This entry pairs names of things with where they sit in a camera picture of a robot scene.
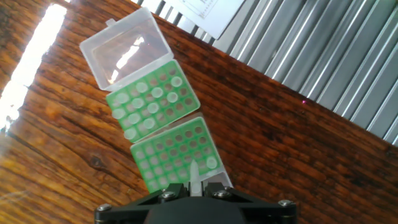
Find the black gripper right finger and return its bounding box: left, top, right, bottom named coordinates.
left=203, top=182, right=298, bottom=224

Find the clear box green tip rack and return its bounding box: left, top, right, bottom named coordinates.
left=79, top=6, right=201, bottom=144
left=129, top=116, right=234, bottom=194

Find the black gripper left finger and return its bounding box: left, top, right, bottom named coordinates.
left=94, top=182, right=190, bottom=224

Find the brown wooden board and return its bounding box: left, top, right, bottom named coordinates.
left=0, top=0, right=398, bottom=224

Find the white printed paper sheet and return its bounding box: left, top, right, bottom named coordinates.
left=164, top=0, right=246, bottom=40

